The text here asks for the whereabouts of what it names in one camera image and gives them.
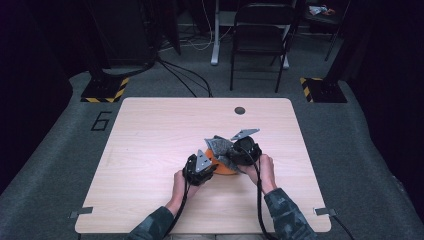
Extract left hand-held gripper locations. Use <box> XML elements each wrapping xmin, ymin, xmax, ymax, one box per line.
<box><xmin>182</xmin><ymin>149</ymin><xmax>219</xmax><ymax>187</ymax></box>

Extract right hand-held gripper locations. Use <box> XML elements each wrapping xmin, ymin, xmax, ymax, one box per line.
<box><xmin>229</xmin><ymin>128</ymin><xmax>263</xmax><ymax>167</ymax></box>

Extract orange plush toy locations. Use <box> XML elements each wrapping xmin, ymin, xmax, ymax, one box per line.
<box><xmin>204</xmin><ymin>148</ymin><xmax>240</xmax><ymax>176</ymax></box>

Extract grey fluffy cloth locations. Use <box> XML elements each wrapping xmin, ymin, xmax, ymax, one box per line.
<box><xmin>203</xmin><ymin>134</ymin><xmax>242</xmax><ymax>173</ymax></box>

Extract person's right hand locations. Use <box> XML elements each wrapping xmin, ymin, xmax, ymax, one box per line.
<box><xmin>238</xmin><ymin>153</ymin><xmax>278</xmax><ymax>195</ymax></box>

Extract person's left hand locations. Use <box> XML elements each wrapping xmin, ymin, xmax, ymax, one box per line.
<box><xmin>166</xmin><ymin>169</ymin><xmax>202</xmax><ymax>214</ymax></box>

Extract grey tape strip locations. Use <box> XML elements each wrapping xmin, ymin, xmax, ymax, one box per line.
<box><xmin>314</xmin><ymin>207</ymin><xmax>338</xmax><ymax>217</ymax></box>
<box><xmin>69</xmin><ymin>206</ymin><xmax>94</xmax><ymax>219</ymax></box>

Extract black striped stand base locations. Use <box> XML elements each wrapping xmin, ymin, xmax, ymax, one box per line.
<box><xmin>299</xmin><ymin>77</ymin><xmax>348</xmax><ymax>104</ymax></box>
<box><xmin>80</xmin><ymin>77</ymin><xmax>130</xmax><ymax>104</ymax></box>

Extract black folding chair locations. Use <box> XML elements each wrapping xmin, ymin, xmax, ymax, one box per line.
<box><xmin>229</xmin><ymin>3</ymin><xmax>296</xmax><ymax>94</ymax></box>

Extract white desk leg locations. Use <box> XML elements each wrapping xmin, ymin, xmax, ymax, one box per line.
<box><xmin>210</xmin><ymin>0</ymin><xmax>222</xmax><ymax>66</ymax></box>

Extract black cabinet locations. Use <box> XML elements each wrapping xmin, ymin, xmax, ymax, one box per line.
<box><xmin>86</xmin><ymin>0</ymin><xmax>158</xmax><ymax>68</ymax></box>

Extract colourful items on dark table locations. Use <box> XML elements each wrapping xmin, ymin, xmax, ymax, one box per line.
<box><xmin>308</xmin><ymin>4</ymin><xmax>336</xmax><ymax>17</ymax></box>

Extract left hand-held gripper cable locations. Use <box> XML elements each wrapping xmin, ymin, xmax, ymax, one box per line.
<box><xmin>163</xmin><ymin>181</ymin><xmax>192</xmax><ymax>240</ymax></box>

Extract hand-held gripper cable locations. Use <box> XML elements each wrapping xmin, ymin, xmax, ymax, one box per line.
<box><xmin>163</xmin><ymin>181</ymin><xmax>192</xmax><ymax>240</ymax></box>
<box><xmin>244</xmin><ymin>146</ymin><xmax>278</xmax><ymax>240</ymax></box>

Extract right hand-held gripper cable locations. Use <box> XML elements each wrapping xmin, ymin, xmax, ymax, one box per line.
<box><xmin>244</xmin><ymin>146</ymin><xmax>278</xmax><ymax>240</ymax></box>

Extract black floor cables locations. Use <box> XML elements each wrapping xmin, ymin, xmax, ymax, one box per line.
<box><xmin>156</xmin><ymin>58</ymin><xmax>214</xmax><ymax>98</ymax></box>

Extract white floor cable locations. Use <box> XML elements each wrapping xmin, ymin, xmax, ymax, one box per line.
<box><xmin>159</xmin><ymin>0</ymin><xmax>234</xmax><ymax>53</ymax></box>

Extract black cable at table edge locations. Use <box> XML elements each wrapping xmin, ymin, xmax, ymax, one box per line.
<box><xmin>333</xmin><ymin>215</ymin><xmax>356</xmax><ymax>240</ymax></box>

